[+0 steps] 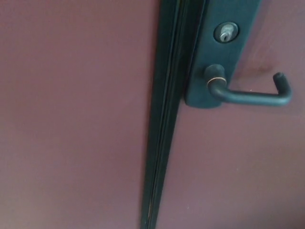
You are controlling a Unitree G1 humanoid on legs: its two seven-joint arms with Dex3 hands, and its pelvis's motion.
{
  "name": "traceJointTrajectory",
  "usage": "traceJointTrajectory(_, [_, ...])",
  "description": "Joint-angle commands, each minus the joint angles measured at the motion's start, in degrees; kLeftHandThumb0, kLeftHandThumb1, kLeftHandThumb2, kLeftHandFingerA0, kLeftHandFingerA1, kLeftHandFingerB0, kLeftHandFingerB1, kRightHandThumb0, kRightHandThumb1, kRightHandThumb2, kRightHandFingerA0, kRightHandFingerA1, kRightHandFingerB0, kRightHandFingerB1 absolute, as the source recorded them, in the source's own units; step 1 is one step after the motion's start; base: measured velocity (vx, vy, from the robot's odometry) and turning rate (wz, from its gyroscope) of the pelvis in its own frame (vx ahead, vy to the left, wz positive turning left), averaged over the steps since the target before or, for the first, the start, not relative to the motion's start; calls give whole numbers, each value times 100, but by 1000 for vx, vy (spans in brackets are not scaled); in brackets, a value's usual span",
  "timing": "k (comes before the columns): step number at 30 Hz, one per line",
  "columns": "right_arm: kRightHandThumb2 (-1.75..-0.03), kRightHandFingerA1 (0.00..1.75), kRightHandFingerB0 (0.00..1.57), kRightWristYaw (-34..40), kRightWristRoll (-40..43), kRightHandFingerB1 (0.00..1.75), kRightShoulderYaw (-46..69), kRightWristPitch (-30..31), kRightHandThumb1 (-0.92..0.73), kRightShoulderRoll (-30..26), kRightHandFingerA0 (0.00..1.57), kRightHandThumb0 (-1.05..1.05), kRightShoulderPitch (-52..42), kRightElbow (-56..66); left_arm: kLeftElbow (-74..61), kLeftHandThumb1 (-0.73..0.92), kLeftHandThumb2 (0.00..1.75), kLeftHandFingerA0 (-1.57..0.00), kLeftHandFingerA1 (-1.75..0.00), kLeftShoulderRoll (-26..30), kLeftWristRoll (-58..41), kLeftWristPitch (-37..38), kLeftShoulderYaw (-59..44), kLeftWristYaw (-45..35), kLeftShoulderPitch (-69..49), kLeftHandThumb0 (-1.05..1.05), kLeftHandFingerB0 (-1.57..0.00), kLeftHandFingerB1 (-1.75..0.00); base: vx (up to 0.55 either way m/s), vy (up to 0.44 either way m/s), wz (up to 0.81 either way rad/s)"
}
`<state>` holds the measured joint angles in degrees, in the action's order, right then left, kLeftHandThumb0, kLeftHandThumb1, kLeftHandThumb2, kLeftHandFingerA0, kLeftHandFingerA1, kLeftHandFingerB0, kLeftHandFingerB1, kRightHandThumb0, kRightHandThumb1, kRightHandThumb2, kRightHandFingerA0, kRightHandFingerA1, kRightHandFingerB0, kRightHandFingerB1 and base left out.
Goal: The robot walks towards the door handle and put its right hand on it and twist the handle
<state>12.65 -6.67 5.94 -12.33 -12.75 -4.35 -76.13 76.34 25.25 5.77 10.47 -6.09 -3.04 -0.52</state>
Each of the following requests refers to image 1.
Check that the black door edge strip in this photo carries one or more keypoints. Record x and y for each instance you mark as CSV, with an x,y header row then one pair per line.
x,y
166,95

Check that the maroon door leaf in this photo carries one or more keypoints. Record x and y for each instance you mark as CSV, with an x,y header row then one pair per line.
x,y
226,167
71,107

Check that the black lock plate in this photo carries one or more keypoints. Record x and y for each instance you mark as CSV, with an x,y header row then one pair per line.
x,y
221,55

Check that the silver lock cylinder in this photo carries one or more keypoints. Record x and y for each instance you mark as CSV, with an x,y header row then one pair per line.
x,y
226,33

